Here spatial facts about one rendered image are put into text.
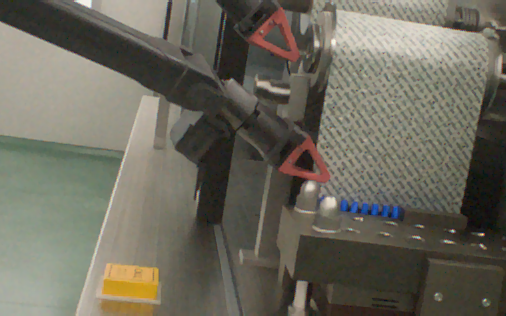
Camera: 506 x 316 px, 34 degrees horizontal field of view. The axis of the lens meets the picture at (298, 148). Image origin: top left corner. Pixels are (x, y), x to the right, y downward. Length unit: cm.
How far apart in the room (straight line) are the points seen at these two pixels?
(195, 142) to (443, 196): 38
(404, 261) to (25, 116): 596
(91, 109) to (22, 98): 53
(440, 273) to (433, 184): 23
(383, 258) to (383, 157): 22
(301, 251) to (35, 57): 589
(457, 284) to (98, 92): 586
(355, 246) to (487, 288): 18
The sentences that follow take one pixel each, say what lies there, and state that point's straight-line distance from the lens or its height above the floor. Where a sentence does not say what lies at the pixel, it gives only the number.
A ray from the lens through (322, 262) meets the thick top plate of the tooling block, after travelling 104.
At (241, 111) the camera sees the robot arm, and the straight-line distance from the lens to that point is 116.
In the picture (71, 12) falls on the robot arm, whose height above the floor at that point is 125.
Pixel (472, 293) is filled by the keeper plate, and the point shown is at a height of 99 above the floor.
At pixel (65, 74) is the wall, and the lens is 681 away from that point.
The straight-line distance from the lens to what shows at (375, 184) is 124.
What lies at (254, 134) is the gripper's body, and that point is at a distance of 117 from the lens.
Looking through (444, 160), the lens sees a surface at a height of 112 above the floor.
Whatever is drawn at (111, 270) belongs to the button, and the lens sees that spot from 114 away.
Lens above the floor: 128
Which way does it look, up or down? 8 degrees down
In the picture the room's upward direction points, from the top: 9 degrees clockwise
